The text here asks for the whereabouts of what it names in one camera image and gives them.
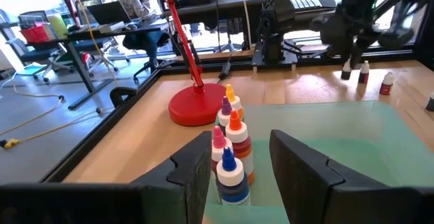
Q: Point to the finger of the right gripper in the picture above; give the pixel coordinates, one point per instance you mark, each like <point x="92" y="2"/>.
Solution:
<point x="345" y="52"/>
<point x="356" y="52"/>

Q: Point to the black office chair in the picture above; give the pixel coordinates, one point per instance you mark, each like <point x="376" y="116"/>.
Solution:
<point x="149" y="66"/>

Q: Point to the small white-capped dropper bottle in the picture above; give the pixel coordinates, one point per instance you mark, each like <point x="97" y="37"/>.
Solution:
<point x="363" y="75"/>
<point x="346" y="74"/>
<point x="430" y="103"/>
<point x="386" y="85"/>

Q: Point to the blue food coloring bottle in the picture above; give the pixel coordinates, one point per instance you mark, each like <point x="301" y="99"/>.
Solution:
<point x="232" y="186"/>

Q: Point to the grey office chair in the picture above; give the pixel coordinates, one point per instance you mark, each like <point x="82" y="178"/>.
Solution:
<point x="40" y="56"/>

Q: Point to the red desk lamp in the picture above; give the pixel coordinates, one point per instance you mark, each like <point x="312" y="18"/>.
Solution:
<point x="196" y="105"/>

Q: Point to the yellow food coloring bottle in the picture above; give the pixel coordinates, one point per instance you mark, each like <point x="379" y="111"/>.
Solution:
<point x="233" y="100"/>

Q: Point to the black side table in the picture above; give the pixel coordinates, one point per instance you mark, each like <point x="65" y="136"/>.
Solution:
<point x="223" y="5"/>

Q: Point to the purple food coloring bottle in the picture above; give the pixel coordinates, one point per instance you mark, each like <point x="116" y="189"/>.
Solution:
<point x="225" y="113"/>

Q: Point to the orange food coloring bottle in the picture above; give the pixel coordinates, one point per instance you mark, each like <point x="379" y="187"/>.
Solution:
<point x="239" y="142"/>

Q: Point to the black rail clamp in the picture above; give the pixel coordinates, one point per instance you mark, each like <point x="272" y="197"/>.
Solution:
<point x="122" y="95"/>

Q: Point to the pink food coloring bottle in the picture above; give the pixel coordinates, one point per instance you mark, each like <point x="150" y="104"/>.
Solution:
<point x="218" y="147"/>

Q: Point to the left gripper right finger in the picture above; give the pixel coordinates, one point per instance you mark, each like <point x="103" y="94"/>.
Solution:
<point x="305" y="183"/>

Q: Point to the teal translucent plastic bin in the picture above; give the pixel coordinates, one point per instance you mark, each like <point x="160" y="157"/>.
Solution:
<point x="339" y="142"/>

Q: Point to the black office desk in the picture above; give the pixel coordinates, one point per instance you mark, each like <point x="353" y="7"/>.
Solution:
<point x="81" y="71"/>

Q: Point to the grey plastic crate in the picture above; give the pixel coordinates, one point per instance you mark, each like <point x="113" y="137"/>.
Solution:
<point x="32" y="16"/>

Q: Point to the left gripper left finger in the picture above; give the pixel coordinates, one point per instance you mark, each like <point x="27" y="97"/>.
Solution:
<point x="190" y="183"/>

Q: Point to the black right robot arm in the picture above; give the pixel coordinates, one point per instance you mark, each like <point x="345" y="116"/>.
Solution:
<point x="276" y="20"/>

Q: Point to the person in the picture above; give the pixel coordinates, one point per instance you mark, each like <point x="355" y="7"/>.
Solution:
<point x="139" y="3"/>

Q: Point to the red basket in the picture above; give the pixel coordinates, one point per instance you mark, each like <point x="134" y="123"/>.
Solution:
<point x="34" y="34"/>

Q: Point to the yellow-green roll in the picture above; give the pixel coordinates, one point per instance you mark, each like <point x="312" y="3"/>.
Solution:
<point x="57" y="25"/>

